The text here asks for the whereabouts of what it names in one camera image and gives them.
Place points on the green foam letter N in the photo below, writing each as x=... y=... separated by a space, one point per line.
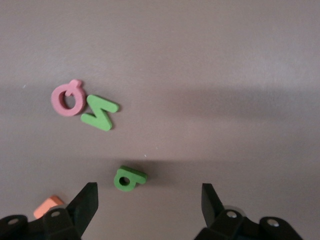
x=100 y=112

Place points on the green foam lowercase b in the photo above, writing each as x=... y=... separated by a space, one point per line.
x=136 y=177

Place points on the brown table cover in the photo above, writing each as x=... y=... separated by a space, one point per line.
x=200 y=75

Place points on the pink foam letter Q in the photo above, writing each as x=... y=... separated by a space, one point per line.
x=56 y=100

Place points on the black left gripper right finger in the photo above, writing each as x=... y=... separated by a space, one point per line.
x=215 y=217

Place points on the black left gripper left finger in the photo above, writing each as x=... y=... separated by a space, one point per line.
x=80 y=212

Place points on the orange foam letter E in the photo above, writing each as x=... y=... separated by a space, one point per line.
x=46 y=206

